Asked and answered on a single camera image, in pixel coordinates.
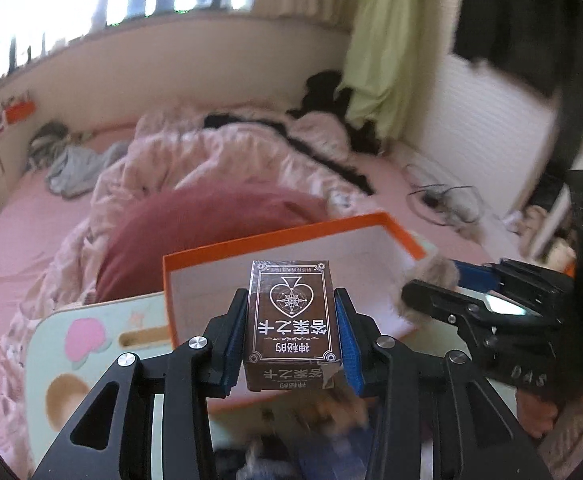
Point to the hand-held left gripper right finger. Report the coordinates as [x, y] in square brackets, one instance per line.
[350, 360]

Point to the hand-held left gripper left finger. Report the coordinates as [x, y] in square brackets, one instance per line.
[234, 360]

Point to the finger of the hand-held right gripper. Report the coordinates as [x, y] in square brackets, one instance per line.
[474, 274]
[431, 300]

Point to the beige fluffy thing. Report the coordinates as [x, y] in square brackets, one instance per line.
[436, 267]
[344, 412]

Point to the brown playing card box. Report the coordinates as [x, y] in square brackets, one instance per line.
[291, 320]

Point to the orange cardboard box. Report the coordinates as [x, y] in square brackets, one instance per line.
[206, 290]

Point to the cartoon-print green desktop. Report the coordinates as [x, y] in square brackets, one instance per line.
[121, 320]

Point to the person's right hand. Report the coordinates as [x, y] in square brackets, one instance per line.
[536, 412]

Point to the white plush toy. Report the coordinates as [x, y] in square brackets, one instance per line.
[524, 227]

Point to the white book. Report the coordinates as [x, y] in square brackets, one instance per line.
[551, 225]

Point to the dark pink pillow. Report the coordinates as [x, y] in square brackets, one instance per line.
[196, 230]

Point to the black cloth strip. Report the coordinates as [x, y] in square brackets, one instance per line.
[321, 155]

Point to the pink floral quilt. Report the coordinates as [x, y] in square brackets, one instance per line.
[171, 155]

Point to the pile of black clothes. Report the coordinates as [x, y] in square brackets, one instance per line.
[321, 90]

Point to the light green curtain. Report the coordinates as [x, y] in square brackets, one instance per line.
[391, 50]

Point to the grey garment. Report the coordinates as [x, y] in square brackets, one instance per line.
[81, 170]

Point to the pink bed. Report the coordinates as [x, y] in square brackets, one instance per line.
[21, 220]

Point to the black hanging cloth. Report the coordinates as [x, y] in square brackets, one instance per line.
[521, 20]

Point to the striped dark cloth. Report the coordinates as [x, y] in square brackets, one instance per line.
[46, 140]

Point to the orange tray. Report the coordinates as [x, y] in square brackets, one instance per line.
[20, 111]

